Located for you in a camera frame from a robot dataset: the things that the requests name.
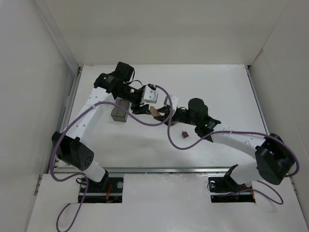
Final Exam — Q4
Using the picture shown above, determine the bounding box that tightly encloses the light wood block numbered ten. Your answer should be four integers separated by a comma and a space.
149, 106, 161, 117

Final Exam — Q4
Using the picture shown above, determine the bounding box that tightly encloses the smoky transparent plastic box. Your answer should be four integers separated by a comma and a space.
111, 98, 130, 123

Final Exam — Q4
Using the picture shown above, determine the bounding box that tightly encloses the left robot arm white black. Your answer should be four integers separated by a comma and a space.
52, 62, 152, 189

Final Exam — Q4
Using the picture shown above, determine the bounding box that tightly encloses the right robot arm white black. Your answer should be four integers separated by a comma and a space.
150, 98, 299, 185

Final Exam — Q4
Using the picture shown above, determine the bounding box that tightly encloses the dark brown wood block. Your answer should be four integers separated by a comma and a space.
182, 131, 189, 138

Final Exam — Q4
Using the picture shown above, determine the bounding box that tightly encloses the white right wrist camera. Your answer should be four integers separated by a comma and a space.
164, 95, 179, 114

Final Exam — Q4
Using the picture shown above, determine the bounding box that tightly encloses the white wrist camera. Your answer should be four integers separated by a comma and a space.
141, 86, 158, 103
164, 95, 179, 114

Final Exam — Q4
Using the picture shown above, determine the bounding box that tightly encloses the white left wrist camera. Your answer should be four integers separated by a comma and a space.
141, 86, 158, 103

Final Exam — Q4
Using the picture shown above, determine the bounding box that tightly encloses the aluminium left side rail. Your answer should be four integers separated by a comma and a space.
48, 66, 83, 174

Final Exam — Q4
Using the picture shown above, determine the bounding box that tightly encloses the aluminium rail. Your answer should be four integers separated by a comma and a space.
48, 66, 83, 174
245, 65, 270, 134
49, 166, 282, 174

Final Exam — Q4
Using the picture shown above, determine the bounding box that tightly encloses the aluminium right side rail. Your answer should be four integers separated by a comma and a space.
245, 65, 270, 134

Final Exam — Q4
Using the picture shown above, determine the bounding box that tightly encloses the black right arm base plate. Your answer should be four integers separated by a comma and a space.
207, 176, 255, 203

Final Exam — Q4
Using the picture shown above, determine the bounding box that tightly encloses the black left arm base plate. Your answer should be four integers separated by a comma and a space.
76, 176, 124, 203

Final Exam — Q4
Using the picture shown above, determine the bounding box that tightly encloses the aluminium front rail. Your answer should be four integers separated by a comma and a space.
49, 166, 282, 174

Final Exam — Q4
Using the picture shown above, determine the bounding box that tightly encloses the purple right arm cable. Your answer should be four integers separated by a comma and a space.
166, 96, 300, 205

